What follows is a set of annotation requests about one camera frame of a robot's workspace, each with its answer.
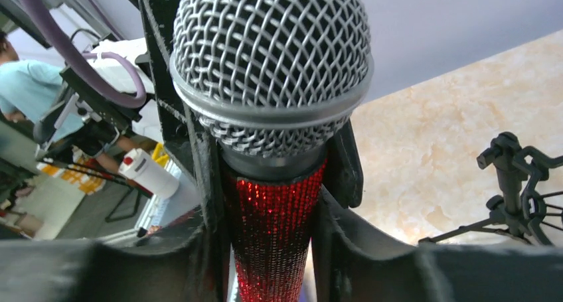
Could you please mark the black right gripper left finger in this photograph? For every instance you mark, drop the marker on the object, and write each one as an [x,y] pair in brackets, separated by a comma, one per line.
[186,261]

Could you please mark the black tripod shock-mount stand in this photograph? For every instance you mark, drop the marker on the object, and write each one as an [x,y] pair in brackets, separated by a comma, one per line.
[519,211]

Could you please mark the white bottle red cap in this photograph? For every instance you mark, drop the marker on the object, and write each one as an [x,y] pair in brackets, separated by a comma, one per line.
[137,165]

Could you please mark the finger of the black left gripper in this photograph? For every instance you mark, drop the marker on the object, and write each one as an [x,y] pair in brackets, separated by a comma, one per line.
[344,177]

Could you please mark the red glitter microphone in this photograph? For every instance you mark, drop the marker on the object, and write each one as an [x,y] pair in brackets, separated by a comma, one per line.
[272,81]

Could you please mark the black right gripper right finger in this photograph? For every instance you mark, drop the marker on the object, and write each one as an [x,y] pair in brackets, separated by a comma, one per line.
[354,261]

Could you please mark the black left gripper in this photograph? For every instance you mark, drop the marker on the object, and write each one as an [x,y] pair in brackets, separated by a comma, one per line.
[190,145]

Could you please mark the person in cyan shirt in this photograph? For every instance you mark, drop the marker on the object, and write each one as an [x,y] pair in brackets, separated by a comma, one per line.
[29,88]

